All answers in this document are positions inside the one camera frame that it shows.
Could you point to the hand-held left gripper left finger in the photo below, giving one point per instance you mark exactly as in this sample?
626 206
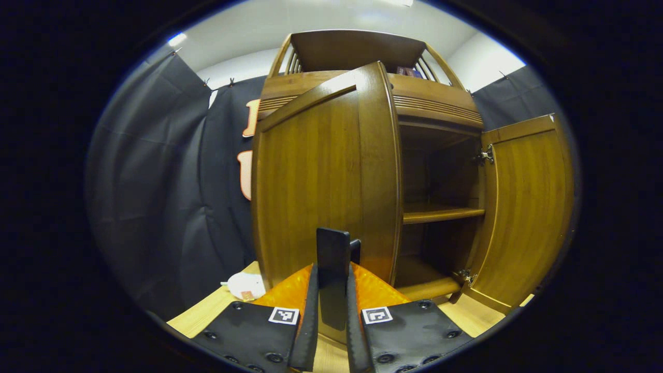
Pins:
305 321

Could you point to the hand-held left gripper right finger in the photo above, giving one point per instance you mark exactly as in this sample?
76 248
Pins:
353 321

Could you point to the wooden cabinet door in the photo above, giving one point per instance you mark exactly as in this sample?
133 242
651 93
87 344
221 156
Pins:
528 207
311 181

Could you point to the wooden double-door shoe cabinet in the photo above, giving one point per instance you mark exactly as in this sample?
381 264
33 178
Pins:
440 171

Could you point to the white plush toy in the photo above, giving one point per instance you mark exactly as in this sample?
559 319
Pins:
246 285

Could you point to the black backdrop cloth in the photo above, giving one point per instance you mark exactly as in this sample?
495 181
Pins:
155 181

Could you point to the small ceiling light panel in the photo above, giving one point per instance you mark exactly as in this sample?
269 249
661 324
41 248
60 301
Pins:
177 39

